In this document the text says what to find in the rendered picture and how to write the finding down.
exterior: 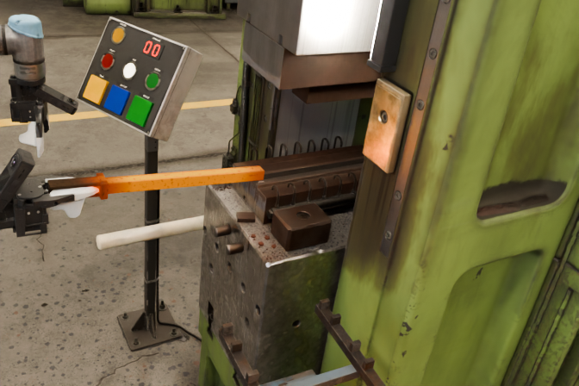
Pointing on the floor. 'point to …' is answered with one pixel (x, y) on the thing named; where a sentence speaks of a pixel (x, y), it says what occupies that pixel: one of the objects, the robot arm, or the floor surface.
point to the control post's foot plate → (130, 330)
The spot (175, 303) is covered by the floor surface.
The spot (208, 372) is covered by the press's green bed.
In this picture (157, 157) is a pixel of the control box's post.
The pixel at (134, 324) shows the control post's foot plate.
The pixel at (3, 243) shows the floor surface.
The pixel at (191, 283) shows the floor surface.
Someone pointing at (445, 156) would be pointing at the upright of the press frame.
